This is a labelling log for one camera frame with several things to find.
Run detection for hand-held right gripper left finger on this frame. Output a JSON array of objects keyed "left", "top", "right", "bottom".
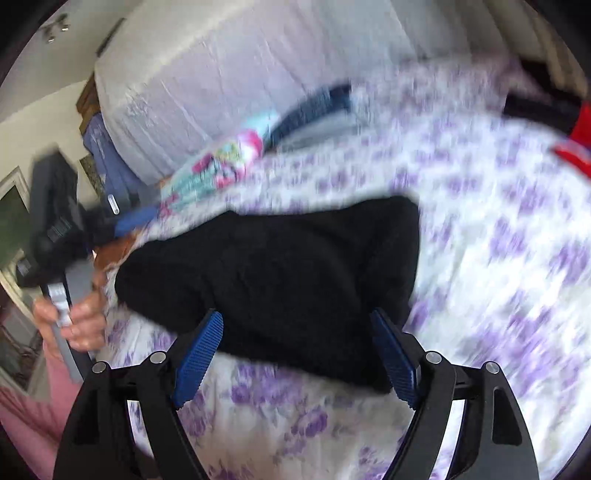
[{"left": 52, "top": 309, "right": 225, "bottom": 480}]

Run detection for ceiling lamp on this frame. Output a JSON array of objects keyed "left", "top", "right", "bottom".
[{"left": 39, "top": 14, "right": 73, "bottom": 45}]

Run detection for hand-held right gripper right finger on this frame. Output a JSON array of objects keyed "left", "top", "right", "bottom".
[{"left": 369, "top": 307, "right": 540, "bottom": 480}]

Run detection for hanging blue cloth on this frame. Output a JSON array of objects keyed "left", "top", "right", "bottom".
[{"left": 82, "top": 113, "right": 140, "bottom": 210}]

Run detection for orange pillow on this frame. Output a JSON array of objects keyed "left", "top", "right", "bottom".
[{"left": 93, "top": 234, "right": 140, "bottom": 280}]

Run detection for dark garment pile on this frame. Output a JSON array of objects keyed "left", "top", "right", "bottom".
[{"left": 501, "top": 91, "right": 583, "bottom": 136}]

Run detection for red garment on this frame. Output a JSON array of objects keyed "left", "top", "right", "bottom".
[{"left": 551, "top": 104, "right": 591, "bottom": 180}]

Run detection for black pants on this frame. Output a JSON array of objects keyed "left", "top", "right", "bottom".
[{"left": 113, "top": 196, "right": 422, "bottom": 396}]

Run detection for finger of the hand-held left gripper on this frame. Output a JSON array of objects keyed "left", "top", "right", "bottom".
[{"left": 90, "top": 194, "right": 160, "bottom": 243}]

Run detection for person's left hand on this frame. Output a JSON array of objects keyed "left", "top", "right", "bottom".
[{"left": 33, "top": 290, "right": 108, "bottom": 361}]

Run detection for folded teal pink floral quilt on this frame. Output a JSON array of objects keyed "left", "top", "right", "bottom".
[{"left": 157, "top": 111, "right": 279, "bottom": 219}]

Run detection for folded blue jeans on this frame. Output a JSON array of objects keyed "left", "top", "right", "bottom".
[{"left": 263, "top": 80, "right": 357, "bottom": 149}]

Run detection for purple floral bedspread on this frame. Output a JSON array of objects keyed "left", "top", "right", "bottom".
[{"left": 92, "top": 51, "right": 591, "bottom": 480}]

